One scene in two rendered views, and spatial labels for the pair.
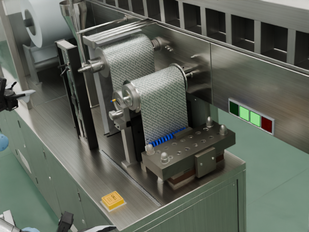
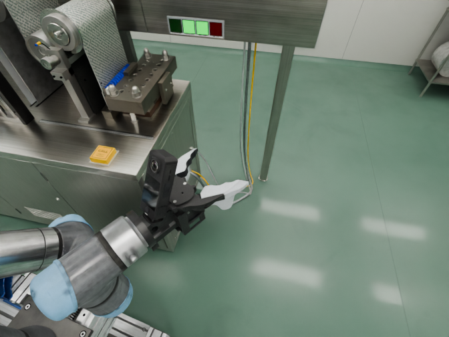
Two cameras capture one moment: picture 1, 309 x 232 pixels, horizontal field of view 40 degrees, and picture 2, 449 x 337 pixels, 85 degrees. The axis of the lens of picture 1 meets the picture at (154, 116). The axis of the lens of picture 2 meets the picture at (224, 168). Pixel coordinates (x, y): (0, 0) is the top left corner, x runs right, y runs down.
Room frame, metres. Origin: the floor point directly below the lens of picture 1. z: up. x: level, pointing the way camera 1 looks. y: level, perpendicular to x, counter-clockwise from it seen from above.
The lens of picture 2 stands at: (0.58, 0.39, 1.60)
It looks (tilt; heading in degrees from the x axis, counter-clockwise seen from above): 50 degrees down; 312
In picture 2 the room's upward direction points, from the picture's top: straight up
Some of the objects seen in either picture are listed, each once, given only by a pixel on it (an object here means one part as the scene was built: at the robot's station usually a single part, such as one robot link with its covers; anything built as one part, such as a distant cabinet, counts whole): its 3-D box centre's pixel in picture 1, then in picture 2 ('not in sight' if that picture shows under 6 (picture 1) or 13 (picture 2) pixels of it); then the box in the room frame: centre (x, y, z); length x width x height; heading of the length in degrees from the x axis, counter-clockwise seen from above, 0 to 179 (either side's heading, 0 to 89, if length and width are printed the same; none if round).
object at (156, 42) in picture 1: (152, 46); not in sight; (1.99, -0.03, 1.33); 0.07 x 0.07 x 0.07; 30
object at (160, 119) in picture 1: (165, 118); (109, 57); (1.64, -0.05, 1.11); 0.23 x 0.01 x 0.18; 120
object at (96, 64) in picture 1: (95, 65); not in sight; (1.83, 0.24, 1.33); 0.06 x 0.06 x 0.06; 30
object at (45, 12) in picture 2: (131, 96); (61, 32); (1.63, 0.09, 1.25); 0.15 x 0.01 x 0.15; 30
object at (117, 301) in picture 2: not in sight; (101, 283); (0.84, 0.44, 1.12); 0.11 x 0.08 x 0.11; 177
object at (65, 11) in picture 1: (73, 7); not in sight; (2.30, 0.36, 1.50); 0.14 x 0.14 x 0.06
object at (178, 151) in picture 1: (189, 147); (145, 80); (1.55, -0.14, 1.00); 0.40 x 0.16 x 0.06; 120
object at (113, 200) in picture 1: (112, 200); (103, 154); (1.37, 0.22, 0.91); 0.07 x 0.07 x 0.02; 30
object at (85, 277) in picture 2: not in sight; (81, 275); (0.82, 0.45, 1.21); 0.11 x 0.08 x 0.09; 87
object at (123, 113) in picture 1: (124, 136); (71, 89); (1.63, 0.15, 1.05); 0.06 x 0.05 x 0.31; 120
